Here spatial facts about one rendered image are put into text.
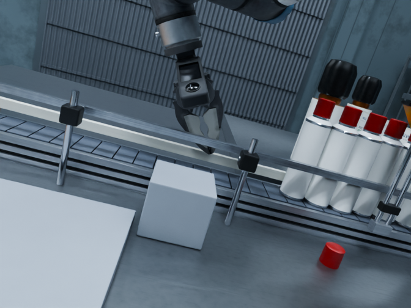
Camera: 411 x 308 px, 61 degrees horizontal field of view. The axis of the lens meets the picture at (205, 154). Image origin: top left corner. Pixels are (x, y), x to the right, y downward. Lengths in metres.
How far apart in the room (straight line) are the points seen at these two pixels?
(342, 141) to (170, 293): 0.43
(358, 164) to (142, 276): 0.46
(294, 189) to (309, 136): 0.11
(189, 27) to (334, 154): 0.36
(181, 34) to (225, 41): 3.60
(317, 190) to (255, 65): 3.69
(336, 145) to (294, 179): 0.10
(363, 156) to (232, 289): 0.38
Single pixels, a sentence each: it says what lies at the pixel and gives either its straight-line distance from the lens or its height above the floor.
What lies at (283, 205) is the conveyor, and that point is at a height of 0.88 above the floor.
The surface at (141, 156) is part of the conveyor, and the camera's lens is 0.70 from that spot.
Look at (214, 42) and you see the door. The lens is 4.21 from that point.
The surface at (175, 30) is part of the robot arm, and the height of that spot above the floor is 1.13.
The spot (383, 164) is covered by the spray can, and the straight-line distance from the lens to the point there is 0.77.
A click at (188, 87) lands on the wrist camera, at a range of 0.57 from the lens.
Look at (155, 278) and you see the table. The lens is 0.47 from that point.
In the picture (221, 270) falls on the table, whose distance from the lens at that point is 0.52.
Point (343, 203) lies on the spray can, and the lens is 0.75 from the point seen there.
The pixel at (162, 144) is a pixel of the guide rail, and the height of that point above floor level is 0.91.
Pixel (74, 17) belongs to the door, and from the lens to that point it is 4.18.
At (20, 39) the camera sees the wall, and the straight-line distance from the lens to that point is 4.36.
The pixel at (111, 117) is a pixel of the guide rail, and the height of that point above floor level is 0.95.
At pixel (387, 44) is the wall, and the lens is 5.18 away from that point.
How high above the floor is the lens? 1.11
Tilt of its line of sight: 16 degrees down
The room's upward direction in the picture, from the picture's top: 16 degrees clockwise
